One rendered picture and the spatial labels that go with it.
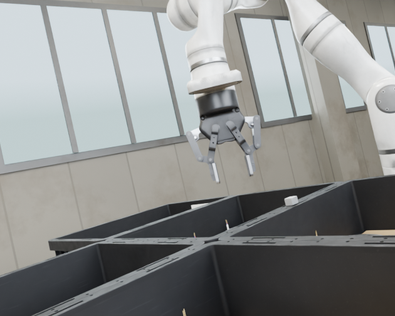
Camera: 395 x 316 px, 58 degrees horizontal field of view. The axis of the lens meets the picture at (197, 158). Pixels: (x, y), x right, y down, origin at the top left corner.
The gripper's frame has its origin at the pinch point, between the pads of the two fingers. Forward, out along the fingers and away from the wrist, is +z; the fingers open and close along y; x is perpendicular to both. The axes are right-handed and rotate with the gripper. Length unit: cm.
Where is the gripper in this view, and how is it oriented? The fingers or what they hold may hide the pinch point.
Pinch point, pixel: (232, 171)
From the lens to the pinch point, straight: 64.4
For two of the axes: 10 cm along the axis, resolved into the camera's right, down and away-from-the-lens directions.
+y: -9.7, 2.3, 0.4
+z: 2.2, 9.7, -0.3
